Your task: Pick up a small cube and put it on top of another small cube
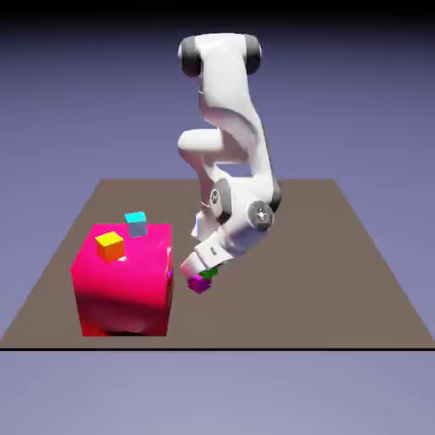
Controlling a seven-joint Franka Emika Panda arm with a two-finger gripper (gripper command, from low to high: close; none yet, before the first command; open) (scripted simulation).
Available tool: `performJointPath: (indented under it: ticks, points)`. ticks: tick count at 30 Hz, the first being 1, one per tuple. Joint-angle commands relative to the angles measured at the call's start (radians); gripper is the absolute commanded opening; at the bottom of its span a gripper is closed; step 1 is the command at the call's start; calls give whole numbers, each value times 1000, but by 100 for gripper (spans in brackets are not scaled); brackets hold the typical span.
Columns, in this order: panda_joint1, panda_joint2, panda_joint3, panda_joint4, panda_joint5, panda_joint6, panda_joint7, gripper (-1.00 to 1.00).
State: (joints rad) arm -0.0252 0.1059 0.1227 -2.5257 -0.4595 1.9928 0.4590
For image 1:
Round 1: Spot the small yellow cube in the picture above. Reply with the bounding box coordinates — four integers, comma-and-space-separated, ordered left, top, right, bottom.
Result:
94, 231, 126, 263

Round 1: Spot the small magenta cube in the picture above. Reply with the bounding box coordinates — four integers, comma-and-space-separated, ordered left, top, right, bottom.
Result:
187, 275, 212, 294

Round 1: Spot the large pink box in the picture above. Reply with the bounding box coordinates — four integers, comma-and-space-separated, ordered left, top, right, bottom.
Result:
70, 223, 175, 338

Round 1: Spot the small cyan cube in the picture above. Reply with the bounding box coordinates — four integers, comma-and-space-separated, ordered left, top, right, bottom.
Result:
124, 211, 148, 238

